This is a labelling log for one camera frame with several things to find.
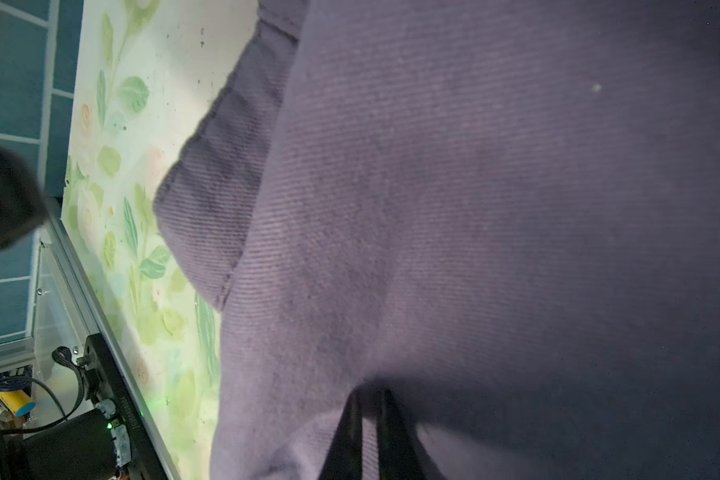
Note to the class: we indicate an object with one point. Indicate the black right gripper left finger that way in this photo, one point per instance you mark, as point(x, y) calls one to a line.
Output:
point(344, 458)

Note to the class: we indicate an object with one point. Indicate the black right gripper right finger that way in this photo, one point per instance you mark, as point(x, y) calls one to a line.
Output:
point(397, 459)

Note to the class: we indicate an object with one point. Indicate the purple trousers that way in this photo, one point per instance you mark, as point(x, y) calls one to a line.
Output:
point(507, 213)

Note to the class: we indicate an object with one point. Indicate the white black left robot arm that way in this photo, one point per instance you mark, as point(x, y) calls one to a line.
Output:
point(23, 206)

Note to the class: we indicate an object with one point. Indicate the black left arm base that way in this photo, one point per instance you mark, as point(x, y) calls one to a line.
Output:
point(110, 441)

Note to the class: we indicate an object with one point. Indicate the yellow blue cylinder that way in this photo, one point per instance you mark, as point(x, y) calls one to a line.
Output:
point(13, 394)

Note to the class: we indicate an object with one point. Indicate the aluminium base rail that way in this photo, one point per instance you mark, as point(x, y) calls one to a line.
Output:
point(69, 409)

